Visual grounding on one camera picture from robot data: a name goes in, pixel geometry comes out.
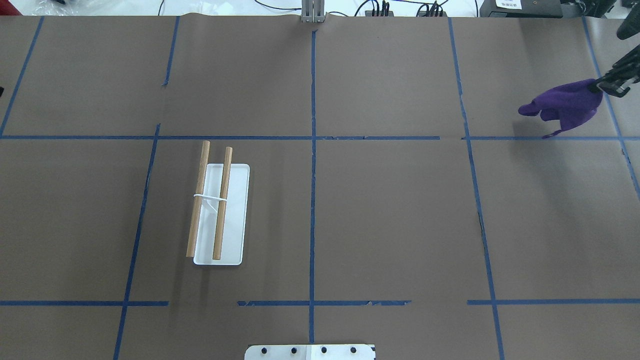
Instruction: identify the aluminium frame post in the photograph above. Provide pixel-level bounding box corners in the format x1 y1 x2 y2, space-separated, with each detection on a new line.
301 0 326 23

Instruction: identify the purple towel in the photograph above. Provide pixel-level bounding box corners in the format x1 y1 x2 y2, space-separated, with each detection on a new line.
518 79 603 139

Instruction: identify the black box device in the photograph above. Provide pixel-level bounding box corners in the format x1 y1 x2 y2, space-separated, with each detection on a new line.
478 0 563 19

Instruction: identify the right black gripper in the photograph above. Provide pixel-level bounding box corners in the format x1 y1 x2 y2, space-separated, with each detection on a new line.
594 45 640 98

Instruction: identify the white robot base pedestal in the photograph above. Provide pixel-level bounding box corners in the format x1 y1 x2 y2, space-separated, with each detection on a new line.
244 344 377 360

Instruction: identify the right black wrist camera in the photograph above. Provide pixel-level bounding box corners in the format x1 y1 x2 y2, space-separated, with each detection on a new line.
615 2 640 40

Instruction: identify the wooden towel rack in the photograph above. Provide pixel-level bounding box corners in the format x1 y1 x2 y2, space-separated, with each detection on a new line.
186 140 250 266

